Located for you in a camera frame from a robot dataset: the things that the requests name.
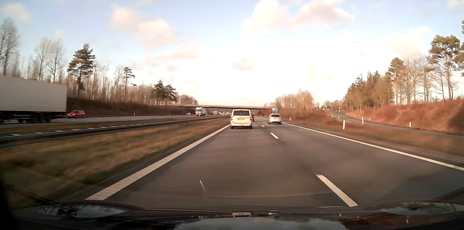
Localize white car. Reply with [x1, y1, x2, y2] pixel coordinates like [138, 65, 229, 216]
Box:
[230, 109, 254, 130]

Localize opposite carriageway asphalt road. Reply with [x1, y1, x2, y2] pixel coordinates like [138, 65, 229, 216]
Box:
[0, 114, 218, 127]

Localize road markings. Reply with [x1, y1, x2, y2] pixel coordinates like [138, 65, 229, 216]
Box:
[85, 116, 464, 208]

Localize grey slip road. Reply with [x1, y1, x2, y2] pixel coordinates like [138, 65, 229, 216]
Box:
[328, 110, 464, 138]

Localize dark earth bank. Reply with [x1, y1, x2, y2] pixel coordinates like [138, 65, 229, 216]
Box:
[66, 97, 196, 117]

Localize group of bare trees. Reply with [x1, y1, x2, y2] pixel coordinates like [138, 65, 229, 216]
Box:
[265, 89, 316, 114]

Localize row of pine trees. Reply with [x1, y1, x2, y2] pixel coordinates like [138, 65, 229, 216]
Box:
[323, 20, 464, 111]

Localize row of bare trees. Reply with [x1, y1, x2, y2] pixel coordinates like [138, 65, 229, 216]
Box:
[0, 17, 199, 106]

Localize row of white marker posts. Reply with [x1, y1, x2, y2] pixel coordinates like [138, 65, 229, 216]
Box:
[288, 115, 412, 130]

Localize grey asphalt road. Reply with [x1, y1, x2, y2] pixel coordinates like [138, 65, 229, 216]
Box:
[74, 116, 464, 210]

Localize steel guard rail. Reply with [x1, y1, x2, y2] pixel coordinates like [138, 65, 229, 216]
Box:
[0, 115, 228, 148]

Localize grass median strip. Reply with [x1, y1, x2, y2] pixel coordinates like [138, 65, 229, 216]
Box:
[0, 117, 231, 207]

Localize white lorry trailer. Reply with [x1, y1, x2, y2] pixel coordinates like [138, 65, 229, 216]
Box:
[0, 75, 68, 124]

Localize grass verge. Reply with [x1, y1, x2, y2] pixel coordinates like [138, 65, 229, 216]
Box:
[256, 110, 464, 167]

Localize brown grass bank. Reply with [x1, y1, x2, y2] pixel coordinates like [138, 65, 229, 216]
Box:
[346, 99, 464, 135]

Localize concrete overpass bridge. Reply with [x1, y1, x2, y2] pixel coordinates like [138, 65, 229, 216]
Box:
[167, 104, 272, 111]

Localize car's own bonnet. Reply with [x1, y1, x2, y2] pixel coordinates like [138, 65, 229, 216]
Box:
[11, 199, 464, 230]

